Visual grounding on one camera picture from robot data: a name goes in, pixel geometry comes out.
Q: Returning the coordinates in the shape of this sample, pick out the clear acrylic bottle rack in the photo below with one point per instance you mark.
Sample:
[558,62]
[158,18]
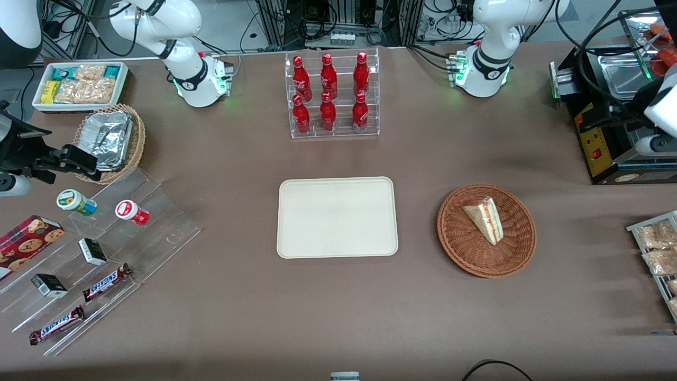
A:
[341,132]

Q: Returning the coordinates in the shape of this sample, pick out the stack of foil trays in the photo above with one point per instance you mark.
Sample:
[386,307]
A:
[108,138]

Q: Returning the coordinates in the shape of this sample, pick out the black food warmer machine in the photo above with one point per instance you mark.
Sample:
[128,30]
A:
[597,159]

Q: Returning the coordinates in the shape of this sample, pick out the triangular sandwich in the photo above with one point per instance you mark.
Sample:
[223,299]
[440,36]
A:
[487,218]

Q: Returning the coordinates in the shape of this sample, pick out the red cookie box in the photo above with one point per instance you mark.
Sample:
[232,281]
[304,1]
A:
[26,243]

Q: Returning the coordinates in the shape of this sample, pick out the cream rectangular tray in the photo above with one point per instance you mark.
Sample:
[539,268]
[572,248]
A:
[337,217]

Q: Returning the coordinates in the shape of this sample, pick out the red cola bottle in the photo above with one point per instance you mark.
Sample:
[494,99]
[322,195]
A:
[361,74]
[301,117]
[329,76]
[360,114]
[301,79]
[328,115]

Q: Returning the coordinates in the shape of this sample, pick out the round brown wicker basket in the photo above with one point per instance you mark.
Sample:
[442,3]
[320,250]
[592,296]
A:
[476,254]

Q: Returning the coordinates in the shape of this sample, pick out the teal snack packet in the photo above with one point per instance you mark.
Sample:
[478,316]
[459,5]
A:
[63,73]

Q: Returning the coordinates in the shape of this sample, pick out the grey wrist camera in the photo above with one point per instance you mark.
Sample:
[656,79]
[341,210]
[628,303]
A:
[13,185]
[649,145]

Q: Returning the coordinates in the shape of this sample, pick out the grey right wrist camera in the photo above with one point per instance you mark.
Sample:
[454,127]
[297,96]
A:
[13,185]

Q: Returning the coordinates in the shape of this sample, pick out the red lid white cup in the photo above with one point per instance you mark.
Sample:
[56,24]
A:
[131,211]

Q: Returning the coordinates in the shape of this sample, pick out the yellow snack packet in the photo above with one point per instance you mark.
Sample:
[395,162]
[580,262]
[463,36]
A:
[50,92]

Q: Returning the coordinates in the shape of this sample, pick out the small black box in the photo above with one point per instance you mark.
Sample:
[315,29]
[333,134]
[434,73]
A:
[93,251]
[48,285]

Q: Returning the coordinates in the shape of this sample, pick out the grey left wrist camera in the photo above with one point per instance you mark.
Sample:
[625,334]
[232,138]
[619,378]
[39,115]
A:
[649,145]

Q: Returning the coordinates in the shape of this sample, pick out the red sausages in warmer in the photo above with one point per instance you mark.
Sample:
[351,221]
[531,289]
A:
[665,53]

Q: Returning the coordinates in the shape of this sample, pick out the clear acrylic stepped shelf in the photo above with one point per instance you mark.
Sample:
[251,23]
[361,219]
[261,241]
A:
[158,222]

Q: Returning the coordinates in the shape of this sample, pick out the clear bag of pastries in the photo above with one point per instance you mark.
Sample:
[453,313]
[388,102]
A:
[658,235]
[662,262]

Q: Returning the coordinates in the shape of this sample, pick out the white plastic snack bin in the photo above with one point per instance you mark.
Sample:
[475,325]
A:
[121,84]

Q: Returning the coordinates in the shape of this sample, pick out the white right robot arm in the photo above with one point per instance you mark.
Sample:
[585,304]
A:
[185,69]

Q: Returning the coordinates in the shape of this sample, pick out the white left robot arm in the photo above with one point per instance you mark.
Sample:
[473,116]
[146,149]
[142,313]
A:
[492,32]

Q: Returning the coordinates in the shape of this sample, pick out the steel warmer pan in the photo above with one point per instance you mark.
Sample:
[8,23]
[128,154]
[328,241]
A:
[616,79]

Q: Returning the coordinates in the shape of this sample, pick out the clear rice cracker bag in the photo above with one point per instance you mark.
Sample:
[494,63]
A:
[87,91]

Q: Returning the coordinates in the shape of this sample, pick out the small grey device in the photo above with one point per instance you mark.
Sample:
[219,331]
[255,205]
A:
[345,376]

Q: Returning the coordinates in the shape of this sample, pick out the Snickers chocolate bar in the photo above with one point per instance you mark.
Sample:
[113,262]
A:
[56,325]
[107,282]

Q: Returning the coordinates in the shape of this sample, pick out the right arm gripper black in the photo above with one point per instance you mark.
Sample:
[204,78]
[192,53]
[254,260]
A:
[22,150]

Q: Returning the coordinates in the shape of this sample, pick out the green lid white cup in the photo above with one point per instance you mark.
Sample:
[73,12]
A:
[75,202]

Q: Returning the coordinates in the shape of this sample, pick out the light wicker basket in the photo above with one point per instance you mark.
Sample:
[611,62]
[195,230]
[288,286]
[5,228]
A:
[138,143]

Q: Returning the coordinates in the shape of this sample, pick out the tray of packaged crackers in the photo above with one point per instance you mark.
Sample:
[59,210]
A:
[642,228]

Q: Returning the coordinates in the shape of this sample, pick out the white power strip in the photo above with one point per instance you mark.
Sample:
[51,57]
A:
[342,38]

